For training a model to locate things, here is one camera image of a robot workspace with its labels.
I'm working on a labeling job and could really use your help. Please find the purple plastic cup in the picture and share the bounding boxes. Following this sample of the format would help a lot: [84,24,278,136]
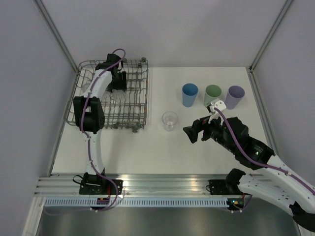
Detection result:
[225,86,245,110]

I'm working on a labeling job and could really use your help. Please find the green plastic cup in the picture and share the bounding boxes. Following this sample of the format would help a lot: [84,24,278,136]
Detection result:
[203,85,222,107]

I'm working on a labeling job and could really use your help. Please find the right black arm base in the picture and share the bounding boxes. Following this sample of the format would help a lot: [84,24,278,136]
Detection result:
[208,179,233,195]

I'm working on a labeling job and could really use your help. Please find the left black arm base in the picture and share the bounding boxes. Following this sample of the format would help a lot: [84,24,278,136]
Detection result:
[72,173,116,195]

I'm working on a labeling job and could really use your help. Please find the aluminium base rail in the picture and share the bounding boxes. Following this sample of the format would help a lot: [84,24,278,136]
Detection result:
[35,173,226,197]

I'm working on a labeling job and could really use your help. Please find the clear glass cup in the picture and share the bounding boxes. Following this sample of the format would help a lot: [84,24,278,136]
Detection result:
[161,111,178,132]
[111,90,126,104]
[81,83,90,93]
[101,91,113,102]

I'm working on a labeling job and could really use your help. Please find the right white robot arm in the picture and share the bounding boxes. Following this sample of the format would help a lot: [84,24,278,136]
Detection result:
[183,117,315,232]

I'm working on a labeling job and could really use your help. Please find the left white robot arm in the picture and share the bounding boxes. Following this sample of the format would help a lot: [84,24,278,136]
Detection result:
[73,50,127,177]

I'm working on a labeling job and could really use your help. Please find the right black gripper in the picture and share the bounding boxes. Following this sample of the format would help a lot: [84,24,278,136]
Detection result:
[183,110,237,153]

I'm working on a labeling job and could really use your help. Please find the blue plastic cup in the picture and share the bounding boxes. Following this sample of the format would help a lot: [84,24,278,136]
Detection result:
[182,83,198,107]

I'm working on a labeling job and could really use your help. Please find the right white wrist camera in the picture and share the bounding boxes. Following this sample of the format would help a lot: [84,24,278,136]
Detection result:
[207,99,226,124]

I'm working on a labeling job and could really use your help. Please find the white slotted cable duct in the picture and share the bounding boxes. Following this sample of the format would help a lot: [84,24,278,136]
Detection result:
[45,197,228,207]

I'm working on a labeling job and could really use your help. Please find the right aluminium frame post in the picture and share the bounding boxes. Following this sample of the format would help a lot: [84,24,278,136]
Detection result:
[248,0,295,73]

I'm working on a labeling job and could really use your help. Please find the left aluminium frame post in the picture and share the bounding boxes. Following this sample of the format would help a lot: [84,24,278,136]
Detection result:
[33,0,78,72]

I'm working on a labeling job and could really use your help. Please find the aluminium frame post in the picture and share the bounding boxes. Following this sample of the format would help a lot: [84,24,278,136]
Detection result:
[33,0,78,72]
[248,0,295,73]

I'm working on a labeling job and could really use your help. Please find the grey wire dish rack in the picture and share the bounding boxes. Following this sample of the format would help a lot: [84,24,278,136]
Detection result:
[64,57,149,133]

